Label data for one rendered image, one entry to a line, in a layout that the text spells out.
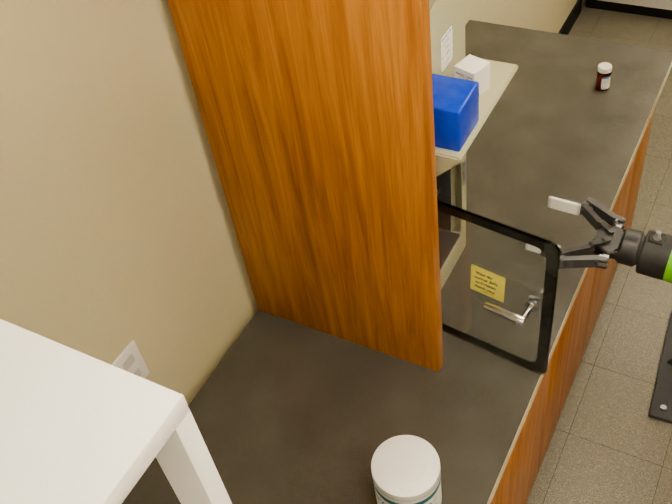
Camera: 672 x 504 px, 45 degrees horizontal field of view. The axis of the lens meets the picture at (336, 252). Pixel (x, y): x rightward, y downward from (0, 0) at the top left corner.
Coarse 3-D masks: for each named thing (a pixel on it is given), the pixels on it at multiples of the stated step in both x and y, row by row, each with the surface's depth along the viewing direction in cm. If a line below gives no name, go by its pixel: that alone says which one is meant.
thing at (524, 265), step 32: (448, 224) 159; (480, 224) 153; (448, 256) 165; (480, 256) 159; (512, 256) 153; (544, 256) 148; (448, 288) 173; (512, 288) 160; (544, 288) 154; (448, 320) 180; (480, 320) 173; (544, 320) 160; (512, 352) 174; (544, 352) 167
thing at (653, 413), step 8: (664, 344) 291; (664, 352) 289; (664, 360) 286; (664, 368) 284; (664, 376) 282; (656, 384) 280; (664, 384) 280; (656, 392) 278; (664, 392) 277; (656, 400) 276; (664, 400) 275; (656, 408) 274; (664, 408) 272; (648, 416) 273; (656, 416) 272; (664, 416) 271
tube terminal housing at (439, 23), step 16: (448, 0) 152; (464, 0) 160; (432, 16) 147; (448, 16) 154; (464, 16) 162; (432, 32) 149; (464, 32) 165; (432, 48) 151; (464, 48) 167; (432, 64) 153; (464, 192) 195; (464, 208) 199
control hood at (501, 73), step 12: (492, 60) 166; (492, 72) 164; (504, 72) 163; (492, 84) 161; (504, 84) 160; (480, 96) 158; (492, 96) 158; (480, 108) 156; (492, 108) 156; (480, 120) 153; (468, 144) 149; (444, 156) 148; (456, 156) 147; (444, 168) 149
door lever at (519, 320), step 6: (486, 306) 160; (492, 306) 160; (498, 306) 160; (528, 306) 159; (534, 306) 159; (492, 312) 160; (498, 312) 159; (504, 312) 159; (510, 312) 159; (528, 312) 158; (504, 318) 159; (510, 318) 158; (516, 318) 157; (522, 318) 157; (516, 324) 158; (522, 324) 157
